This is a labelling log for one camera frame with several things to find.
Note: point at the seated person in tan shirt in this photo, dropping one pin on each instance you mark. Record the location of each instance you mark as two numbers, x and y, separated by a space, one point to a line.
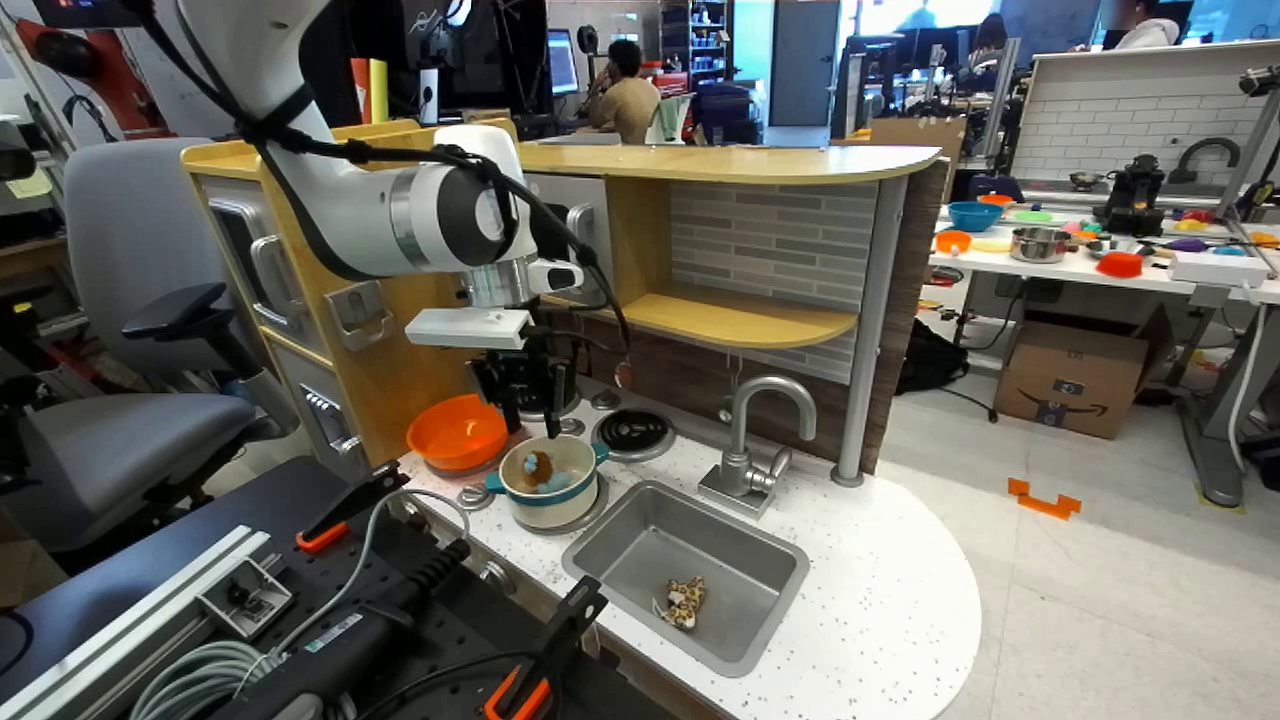
627 105

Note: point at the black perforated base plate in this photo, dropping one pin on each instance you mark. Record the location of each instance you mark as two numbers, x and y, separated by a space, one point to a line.
265 501

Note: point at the wooden toy kitchen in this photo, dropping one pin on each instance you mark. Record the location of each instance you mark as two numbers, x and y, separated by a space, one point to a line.
746 242

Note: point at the brown and blue stuffed animal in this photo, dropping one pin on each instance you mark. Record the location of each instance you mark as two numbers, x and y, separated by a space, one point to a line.
534 466

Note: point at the aluminium rail with bracket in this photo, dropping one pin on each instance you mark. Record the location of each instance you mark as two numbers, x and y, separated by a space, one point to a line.
124 622

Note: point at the white work table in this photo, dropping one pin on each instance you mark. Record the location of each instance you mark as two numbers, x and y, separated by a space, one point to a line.
1065 270

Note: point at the small orange bowl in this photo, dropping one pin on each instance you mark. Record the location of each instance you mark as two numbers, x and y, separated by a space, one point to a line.
1121 265

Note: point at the silver toy faucet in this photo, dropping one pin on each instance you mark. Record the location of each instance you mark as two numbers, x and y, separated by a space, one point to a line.
785 391

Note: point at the white tiled panel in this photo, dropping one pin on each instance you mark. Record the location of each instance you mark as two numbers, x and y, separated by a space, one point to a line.
1132 121

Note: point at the blue bowl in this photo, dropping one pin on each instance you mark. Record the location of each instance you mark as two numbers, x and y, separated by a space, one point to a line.
975 219

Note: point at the small tan plush toy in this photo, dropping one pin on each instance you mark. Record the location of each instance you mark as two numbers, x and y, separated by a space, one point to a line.
685 601

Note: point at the grey sink basin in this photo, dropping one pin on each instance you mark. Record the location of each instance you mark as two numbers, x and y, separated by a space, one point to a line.
720 547

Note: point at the orange and black clamp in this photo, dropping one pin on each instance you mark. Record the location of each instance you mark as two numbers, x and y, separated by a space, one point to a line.
545 660
349 509

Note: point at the grey office chair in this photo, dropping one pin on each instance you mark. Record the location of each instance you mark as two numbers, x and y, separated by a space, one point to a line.
134 226

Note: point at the black machine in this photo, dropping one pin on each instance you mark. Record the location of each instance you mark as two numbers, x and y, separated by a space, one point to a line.
1132 197

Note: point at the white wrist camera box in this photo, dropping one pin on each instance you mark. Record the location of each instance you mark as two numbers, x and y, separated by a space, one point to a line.
467 331

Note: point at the cardboard box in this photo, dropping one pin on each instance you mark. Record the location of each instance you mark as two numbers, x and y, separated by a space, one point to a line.
1074 380

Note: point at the cream pot with teal band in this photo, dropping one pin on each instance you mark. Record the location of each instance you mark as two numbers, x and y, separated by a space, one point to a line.
567 501

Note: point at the person in dark clothes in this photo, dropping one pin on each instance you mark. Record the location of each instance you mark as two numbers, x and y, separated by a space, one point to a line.
987 53

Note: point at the orange plastic bowl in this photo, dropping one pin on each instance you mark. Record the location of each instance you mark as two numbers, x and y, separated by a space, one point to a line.
459 435

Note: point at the black bag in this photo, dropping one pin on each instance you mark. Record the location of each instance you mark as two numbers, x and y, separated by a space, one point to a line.
931 361

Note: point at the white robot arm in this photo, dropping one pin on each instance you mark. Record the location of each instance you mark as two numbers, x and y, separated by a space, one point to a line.
361 213

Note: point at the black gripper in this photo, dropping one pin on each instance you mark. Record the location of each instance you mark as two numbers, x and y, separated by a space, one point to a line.
525 377

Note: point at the person in white shirt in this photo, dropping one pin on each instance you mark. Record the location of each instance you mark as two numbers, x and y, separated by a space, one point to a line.
1146 24

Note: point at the yellow cylinder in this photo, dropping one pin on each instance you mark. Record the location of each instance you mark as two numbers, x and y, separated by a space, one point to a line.
376 91

